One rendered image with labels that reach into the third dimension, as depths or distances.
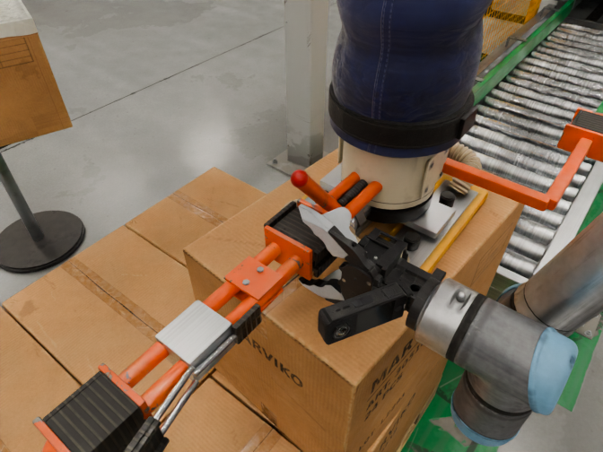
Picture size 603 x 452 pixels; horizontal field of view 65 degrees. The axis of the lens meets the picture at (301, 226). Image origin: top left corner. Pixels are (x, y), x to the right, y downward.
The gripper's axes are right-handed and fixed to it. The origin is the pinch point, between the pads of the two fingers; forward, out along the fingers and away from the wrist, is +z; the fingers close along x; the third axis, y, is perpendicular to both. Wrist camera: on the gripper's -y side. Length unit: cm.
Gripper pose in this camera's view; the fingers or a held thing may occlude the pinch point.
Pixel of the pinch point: (294, 247)
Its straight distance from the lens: 67.6
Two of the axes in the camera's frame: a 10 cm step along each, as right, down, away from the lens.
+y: 6.1, -5.4, 5.8
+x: 0.0, -7.3, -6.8
